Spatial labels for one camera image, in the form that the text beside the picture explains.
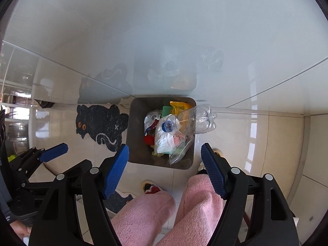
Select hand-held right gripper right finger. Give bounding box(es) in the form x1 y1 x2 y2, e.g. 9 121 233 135
200 143 300 246

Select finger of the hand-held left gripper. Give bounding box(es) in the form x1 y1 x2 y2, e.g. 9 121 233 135
22 159 93 189
8 144 69 187

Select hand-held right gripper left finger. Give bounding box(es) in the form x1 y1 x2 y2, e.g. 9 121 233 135
28 143 130 246

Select grey square trash bin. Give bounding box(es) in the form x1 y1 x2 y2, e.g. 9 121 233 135
125 97 197 170

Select clear plastic bottle blue cap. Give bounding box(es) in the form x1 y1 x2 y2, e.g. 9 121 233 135
161 104 217 135

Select person's left hand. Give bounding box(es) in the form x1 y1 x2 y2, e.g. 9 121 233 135
10 220 32 237

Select small black cat floor mat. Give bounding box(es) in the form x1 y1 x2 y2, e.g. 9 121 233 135
105 191 134 214

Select clear plastic packaging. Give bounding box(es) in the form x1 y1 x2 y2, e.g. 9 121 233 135
169 133 194 166

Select person's right leg pink pants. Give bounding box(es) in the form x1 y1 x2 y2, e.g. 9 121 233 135
156 174 226 246

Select person's leg pink pants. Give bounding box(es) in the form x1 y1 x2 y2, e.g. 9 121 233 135
156 174 226 246
111 190 177 246

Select person's left slipper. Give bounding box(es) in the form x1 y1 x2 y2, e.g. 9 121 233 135
141 180 164 194

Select steel pot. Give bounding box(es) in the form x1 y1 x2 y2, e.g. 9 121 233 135
8 123 29 155

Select person's left leg pink pants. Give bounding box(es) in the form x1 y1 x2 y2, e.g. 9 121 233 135
111 190 177 246

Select clear crumpled plastic wrapper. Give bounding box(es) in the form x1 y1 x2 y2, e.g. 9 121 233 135
144 110 163 136

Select yellow snack packet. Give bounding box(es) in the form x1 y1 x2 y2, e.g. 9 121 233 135
170 101 195 116

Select white glossy cabinet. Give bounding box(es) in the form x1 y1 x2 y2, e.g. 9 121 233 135
0 0 328 116

